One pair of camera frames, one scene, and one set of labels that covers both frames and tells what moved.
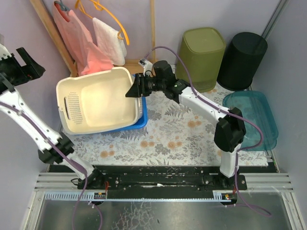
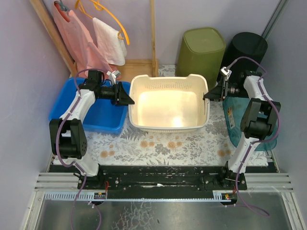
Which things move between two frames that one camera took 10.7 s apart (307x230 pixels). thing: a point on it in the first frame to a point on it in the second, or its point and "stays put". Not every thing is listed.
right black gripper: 144,85 to 222,88
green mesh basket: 204,48 stays put
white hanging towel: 114,48 stays put
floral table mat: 174,135 stays put
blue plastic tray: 143,113 to 104,116
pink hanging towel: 89,58 stays put
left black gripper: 18,69 to 118,93
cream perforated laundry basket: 96,102 to 169,105
